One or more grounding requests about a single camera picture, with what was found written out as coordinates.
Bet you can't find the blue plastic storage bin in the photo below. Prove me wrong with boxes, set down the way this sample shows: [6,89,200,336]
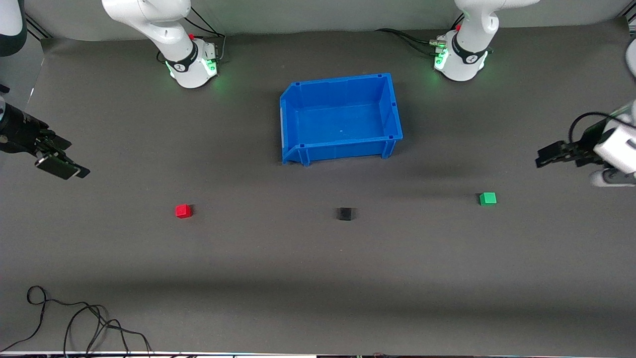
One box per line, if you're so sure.
[279,73,403,167]

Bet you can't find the black aluminium frame rail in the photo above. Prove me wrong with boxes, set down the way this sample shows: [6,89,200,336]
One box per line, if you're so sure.
[25,14,53,40]

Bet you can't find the thin black loose cable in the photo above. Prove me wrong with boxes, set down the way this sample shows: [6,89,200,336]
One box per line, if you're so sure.
[0,285,153,357]

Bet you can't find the black left arm base cables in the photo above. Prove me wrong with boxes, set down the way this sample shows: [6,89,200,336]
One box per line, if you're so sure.
[375,28,449,56]

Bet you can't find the black arm base cables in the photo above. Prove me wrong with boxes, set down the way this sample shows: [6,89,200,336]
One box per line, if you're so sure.
[375,28,449,56]
[183,7,228,64]

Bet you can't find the black right arm base cables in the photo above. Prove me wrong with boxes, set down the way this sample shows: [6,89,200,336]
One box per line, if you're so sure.
[183,7,228,64]

